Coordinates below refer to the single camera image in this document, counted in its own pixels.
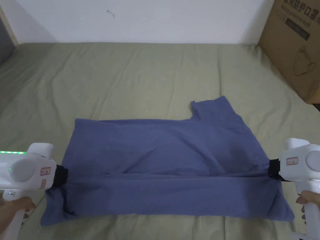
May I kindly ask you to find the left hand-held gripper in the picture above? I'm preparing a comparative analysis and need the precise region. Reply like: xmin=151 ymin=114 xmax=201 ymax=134
xmin=0 ymin=142 xmax=69 ymax=240

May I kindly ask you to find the brown cardboard carton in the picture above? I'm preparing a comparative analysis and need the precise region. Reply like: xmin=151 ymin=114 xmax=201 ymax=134
xmin=257 ymin=0 xmax=320 ymax=105

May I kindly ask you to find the dark blue shirt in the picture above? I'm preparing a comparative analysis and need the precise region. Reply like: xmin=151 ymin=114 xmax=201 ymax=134
xmin=40 ymin=95 xmax=295 ymax=227

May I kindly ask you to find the person's right hand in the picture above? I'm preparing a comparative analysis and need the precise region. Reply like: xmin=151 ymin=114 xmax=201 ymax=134
xmin=295 ymin=190 xmax=320 ymax=229

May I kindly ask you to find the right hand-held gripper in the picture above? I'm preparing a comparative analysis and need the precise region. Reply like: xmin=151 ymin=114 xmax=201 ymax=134
xmin=268 ymin=137 xmax=320 ymax=240

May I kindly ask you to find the bed with pale green sheet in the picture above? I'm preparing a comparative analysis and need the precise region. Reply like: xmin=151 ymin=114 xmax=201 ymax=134
xmin=0 ymin=42 xmax=320 ymax=240

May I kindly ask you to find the person's left hand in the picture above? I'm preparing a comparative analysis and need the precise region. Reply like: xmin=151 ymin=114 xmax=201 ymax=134
xmin=0 ymin=196 xmax=36 ymax=230

